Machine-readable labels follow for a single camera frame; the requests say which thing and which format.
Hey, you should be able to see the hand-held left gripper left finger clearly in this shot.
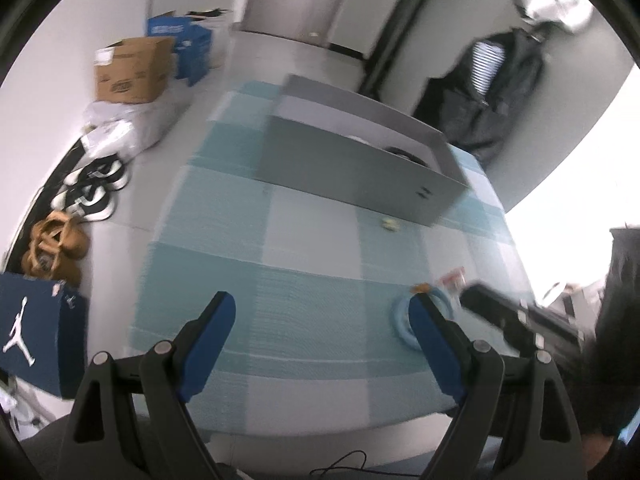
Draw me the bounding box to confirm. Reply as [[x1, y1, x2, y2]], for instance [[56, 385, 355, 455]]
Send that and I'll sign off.
[[59, 290, 237, 480]]

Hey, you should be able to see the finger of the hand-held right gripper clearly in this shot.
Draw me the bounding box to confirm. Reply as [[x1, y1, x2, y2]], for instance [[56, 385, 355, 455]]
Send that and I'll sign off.
[[460, 284, 583, 356]]

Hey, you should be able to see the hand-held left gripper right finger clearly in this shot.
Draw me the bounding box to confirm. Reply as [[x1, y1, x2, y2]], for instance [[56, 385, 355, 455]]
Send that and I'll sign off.
[[408, 291, 588, 480]]

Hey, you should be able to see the light blue bangle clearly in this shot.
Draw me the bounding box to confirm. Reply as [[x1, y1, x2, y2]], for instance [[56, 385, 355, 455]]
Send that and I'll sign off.
[[390, 285, 458, 348]]

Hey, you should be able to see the white and red round ornament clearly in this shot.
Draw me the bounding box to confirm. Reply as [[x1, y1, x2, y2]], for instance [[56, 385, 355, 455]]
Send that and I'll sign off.
[[439, 269, 467, 291]]

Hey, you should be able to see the grey storage box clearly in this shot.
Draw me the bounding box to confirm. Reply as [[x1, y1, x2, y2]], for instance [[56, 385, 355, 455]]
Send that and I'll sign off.
[[255, 74, 473, 227]]

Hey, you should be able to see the teal checked tablecloth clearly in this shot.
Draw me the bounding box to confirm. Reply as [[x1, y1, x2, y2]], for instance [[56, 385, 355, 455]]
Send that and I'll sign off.
[[127, 80, 533, 433]]

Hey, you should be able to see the navy shoebox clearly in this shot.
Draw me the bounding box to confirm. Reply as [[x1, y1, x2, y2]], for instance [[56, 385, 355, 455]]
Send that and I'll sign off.
[[0, 272, 88, 400]]

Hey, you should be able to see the brown sandal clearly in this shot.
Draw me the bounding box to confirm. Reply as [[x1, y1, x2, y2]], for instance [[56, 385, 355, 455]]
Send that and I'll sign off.
[[30, 210, 91, 261], [22, 240, 83, 286]]

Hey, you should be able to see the black and white sneaker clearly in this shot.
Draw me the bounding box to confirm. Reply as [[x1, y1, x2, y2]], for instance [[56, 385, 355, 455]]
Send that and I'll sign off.
[[52, 180, 121, 222], [65, 157, 132, 193]]

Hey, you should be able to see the black jacket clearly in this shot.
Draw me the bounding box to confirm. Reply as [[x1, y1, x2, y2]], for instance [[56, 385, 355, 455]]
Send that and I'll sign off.
[[412, 27, 546, 163]]

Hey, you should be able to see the white plastic bag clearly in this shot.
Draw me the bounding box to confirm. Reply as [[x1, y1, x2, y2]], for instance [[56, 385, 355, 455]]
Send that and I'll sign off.
[[82, 97, 173, 161]]

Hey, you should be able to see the striped shirt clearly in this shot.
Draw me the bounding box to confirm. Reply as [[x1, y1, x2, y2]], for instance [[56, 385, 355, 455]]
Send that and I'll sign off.
[[472, 42, 503, 96]]

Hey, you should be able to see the brown cardboard box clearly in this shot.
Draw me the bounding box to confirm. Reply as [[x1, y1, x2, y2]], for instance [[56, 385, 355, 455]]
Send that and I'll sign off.
[[93, 36, 176, 104]]

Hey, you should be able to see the blue carton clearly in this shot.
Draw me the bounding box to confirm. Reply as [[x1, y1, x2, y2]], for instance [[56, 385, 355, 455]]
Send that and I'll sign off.
[[146, 10, 213, 87]]

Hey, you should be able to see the white floor bag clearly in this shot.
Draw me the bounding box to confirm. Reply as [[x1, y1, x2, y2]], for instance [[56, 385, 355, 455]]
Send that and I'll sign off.
[[187, 8, 233, 68]]

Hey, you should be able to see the black cable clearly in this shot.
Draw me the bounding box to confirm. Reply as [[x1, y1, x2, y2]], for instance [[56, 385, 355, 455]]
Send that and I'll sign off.
[[310, 450, 426, 480]]

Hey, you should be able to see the black metal frame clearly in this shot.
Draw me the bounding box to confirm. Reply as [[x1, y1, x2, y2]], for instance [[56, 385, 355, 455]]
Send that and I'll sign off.
[[357, 0, 446, 101]]

